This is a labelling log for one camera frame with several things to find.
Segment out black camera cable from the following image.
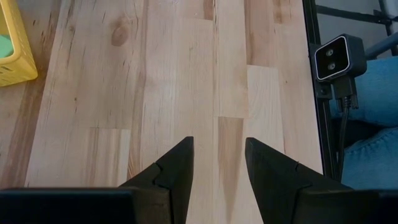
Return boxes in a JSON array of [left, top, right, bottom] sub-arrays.
[[332, 76, 360, 183]]

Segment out person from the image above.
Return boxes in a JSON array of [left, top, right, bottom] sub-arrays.
[[328, 55, 398, 191]]

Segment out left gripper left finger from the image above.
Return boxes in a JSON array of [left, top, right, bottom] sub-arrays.
[[119, 136, 195, 224]]

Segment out black metal crossbar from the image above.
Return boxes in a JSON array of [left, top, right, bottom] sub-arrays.
[[315, 0, 398, 27]]

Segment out black aluminium table frame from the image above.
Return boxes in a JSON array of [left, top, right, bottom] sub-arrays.
[[303, 0, 343, 182]]

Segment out grey metal tube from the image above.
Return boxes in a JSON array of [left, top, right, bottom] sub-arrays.
[[365, 32, 398, 60]]

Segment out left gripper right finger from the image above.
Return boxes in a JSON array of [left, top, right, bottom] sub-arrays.
[[244, 138, 352, 224]]

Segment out table-level camera box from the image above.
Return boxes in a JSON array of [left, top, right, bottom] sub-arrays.
[[313, 33, 368, 83]]

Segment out yellow plastic basket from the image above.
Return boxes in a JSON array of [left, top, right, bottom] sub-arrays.
[[0, 0, 39, 87]]

